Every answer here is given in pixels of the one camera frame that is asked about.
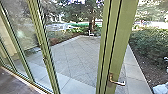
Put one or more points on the green glass door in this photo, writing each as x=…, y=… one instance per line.
x=123, y=40

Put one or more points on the white garden chair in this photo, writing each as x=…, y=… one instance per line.
x=91, y=33

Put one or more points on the tree trunk outdoors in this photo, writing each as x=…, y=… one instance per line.
x=91, y=21

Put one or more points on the white outdoor railing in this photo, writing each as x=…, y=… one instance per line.
x=56, y=26

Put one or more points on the dark green shrub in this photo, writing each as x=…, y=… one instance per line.
x=150, y=43

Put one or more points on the small frame latch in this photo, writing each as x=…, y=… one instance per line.
x=44, y=60

